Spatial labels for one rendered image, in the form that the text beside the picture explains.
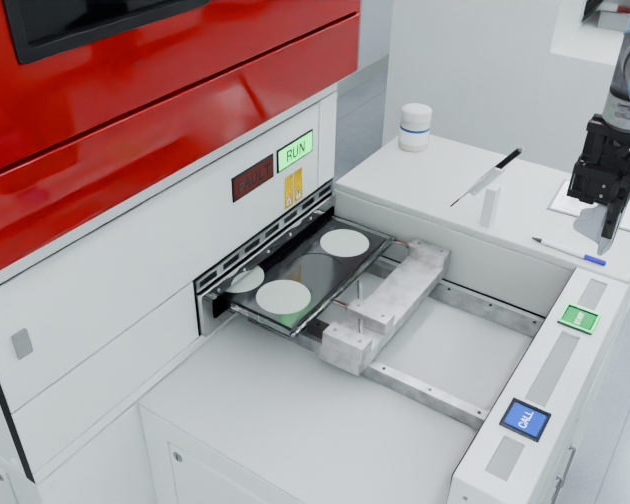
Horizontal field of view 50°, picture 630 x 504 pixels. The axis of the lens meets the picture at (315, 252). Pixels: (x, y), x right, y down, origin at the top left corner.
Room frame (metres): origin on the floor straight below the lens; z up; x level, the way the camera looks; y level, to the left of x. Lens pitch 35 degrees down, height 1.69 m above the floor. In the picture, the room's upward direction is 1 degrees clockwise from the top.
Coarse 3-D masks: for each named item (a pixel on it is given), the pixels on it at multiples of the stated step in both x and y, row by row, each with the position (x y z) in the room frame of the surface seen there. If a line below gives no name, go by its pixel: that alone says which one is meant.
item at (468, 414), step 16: (304, 336) 0.93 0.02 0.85; (368, 368) 0.85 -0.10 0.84; (384, 368) 0.85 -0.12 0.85; (384, 384) 0.83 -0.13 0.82; (400, 384) 0.82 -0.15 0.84; (416, 384) 0.81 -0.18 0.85; (416, 400) 0.80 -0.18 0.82; (432, 400) 0.79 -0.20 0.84; (448, 400) 0.78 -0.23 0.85; (448, 416) 0.77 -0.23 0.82; (464, 416) 0.75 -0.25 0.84; (480, 416) 0.74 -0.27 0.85
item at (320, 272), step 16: (320, 224) 1.23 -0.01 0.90; (336, 224) 1.23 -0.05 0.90; (304, 240) 1.17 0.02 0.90; (320, 240) 1.17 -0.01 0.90; (368, 240) 1.17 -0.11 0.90; (384, 240) 1.17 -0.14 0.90; (272, 256) 1.11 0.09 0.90; (288, 256) 1.11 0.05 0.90; (304, 256) 1.11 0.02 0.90; (320, 256) 1.11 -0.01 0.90; (336, 256) 1.11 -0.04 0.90; (352, 256) 1.11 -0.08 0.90; (368, 256) 1.12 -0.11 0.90; (272, 272) 1.05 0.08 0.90; (288, 272) 1.05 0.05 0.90; (304, 272) 1.06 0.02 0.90; (320, 272) 1.06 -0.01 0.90; (336, 272) 1.06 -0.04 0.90; (352, 272) 1.06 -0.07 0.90; (256, 288) 1.00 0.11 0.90; (320, 288) 1.01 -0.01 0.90; (240, 304) 0.95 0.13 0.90; (256, 304) 0.95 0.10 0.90; (272, 320) 0.91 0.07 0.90; (288, 320) 0.91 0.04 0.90
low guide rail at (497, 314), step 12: (372, 264) 1.16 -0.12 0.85; (384, 264) 1.16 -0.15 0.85; (384, 276) 1.14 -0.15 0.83; (444, 288) 1.08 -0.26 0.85; (444, 300) 1.07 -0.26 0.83; (456, 300) 1.05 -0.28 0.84; (468, 300) 1.04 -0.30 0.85; (480, 300) 1.04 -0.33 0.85; (468, 312) 1.04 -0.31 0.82; (480, 312) 1.03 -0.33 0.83; (492, 312) 1.01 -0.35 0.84; (504, 312) 1.01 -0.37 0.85; (516, 312) 1.01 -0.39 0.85; (504, 324) 1.00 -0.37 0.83; (516, 324) 0.99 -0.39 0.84; (528, 324) 0.97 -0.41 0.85; (540, 324) 0.97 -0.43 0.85
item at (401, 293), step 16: (400, 272) 1.09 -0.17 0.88; (416, 272) 1.09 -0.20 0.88; (432, 272) 1.09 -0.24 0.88; (384, 288) 1.03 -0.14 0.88; (400, 288) 1.04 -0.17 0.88; (416, 288) 1.04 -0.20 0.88; (432, 288) 1.07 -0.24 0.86; (384, 304) 0.99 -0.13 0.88; (400, 304) 0.99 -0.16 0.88; (416, 304) 1.01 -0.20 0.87; (400, 320) 0.95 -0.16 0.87; (368, 336) 0.90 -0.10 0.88; (384, 336) 0.90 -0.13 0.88; (320, 352) 0.87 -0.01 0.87; (336, 352) 0.85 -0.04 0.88; (352, 368) 0.83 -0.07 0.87
